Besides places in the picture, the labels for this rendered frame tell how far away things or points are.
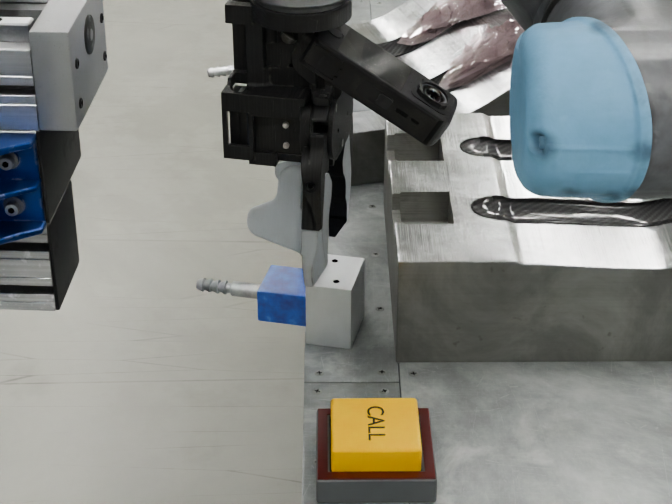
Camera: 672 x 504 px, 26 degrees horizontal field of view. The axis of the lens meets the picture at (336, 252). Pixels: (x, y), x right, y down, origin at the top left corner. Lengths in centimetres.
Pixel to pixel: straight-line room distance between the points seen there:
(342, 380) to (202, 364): 145
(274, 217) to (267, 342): 153
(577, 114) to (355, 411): 45
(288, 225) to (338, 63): 13
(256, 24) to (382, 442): 30
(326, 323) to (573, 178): 54
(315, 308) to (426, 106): 19
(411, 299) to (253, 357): 148
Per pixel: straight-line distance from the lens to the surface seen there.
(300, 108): 103
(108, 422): 242
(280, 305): 113
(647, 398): 110
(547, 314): 110
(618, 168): 60
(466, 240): 110
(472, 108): 138
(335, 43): 102
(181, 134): 335
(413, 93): 102
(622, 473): 103
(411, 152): 127
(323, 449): 99
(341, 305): 111
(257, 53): 104
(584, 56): 60
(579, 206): 117
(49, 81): 123
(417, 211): 117
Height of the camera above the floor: 143
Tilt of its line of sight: 30 degrees down
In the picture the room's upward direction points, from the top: straight up
